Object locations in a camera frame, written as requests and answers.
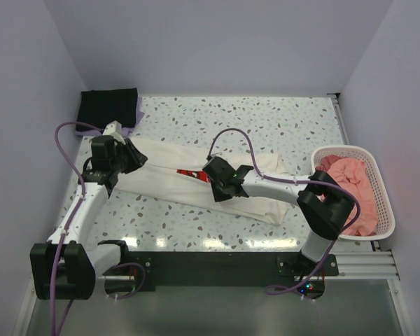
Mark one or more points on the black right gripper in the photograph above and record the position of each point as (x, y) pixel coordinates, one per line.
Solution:
(217, 196)

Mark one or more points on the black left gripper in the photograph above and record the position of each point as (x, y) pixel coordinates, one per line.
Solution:
(137, 159)

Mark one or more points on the white t shirt red print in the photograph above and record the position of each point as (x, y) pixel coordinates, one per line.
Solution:
(174, 173)

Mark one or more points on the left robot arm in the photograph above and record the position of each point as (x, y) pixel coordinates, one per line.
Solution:
(62, 268)

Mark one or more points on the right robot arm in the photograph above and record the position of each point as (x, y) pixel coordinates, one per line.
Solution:
(327, 207)

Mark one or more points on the folded purple t shirt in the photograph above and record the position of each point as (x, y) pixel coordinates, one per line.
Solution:
(125, 131)

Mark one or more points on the folded black t shirt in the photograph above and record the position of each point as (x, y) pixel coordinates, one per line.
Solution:
(101, 107)

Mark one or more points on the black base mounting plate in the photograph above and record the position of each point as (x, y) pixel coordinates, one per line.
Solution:
(273, 271)

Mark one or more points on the pink t shirt in basket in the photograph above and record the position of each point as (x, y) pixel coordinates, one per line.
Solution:
(350, 174)

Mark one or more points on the white plastic laundry basket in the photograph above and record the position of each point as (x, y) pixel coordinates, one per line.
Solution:
(386, 223)

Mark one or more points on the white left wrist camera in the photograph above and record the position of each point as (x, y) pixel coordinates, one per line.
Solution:
(113, 129)

